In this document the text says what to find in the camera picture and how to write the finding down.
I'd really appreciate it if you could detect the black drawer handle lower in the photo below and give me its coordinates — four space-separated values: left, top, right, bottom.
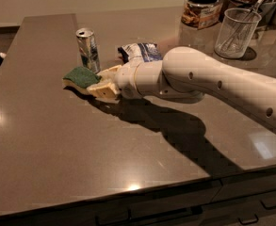
237 214 259 226

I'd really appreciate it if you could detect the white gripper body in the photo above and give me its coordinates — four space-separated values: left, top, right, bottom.
114 62 143 99

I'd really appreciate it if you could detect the black drawer handle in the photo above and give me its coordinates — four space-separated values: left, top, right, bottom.
95 208 132 226
260 196 276 210
237 214 259 226

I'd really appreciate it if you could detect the green and yellow sponge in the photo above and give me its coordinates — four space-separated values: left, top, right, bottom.
62 67 101 95

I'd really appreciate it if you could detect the metal whisk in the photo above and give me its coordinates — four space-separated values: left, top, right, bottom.
220 0 265 52

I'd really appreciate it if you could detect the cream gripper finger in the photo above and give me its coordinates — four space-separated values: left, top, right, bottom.
87 80 121 99
98 65 122 80

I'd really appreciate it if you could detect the black drawer handle right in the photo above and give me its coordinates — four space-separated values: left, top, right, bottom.
260 196 276 210

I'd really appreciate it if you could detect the clear plastic cup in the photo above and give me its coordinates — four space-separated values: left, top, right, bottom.
214 8 261 59

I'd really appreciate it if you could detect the blue white snack bag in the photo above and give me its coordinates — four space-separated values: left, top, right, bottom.
118 42 162 63

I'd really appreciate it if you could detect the black drawer handle left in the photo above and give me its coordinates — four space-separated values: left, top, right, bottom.
95 208 132 226

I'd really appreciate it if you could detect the silver redbull can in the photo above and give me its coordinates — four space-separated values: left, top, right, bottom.
75 27 100 73

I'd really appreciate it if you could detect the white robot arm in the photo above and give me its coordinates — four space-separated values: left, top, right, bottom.
88 47 276 133

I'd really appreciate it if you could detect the glass jar black lid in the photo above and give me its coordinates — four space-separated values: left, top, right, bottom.
181 0 222 29

